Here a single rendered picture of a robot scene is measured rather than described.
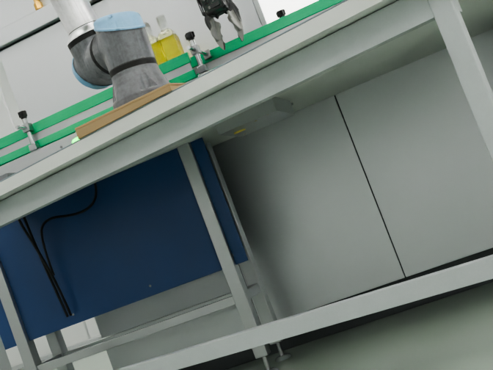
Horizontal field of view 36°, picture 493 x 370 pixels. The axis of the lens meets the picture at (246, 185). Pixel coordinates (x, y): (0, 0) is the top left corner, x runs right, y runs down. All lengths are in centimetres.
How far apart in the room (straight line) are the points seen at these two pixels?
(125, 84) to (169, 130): 15
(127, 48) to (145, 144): 23
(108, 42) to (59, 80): 97
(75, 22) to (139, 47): 22
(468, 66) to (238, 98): 49
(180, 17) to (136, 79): 83
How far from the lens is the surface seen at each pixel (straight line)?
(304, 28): 154
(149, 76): 181
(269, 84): 162
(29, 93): 286
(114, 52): 184
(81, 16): 199
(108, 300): 243
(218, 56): 237
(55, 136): 247
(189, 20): 259
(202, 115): 171
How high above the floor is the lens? 40
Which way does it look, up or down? 4 degrees up
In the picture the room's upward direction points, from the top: 21 degrees counter-clockwise
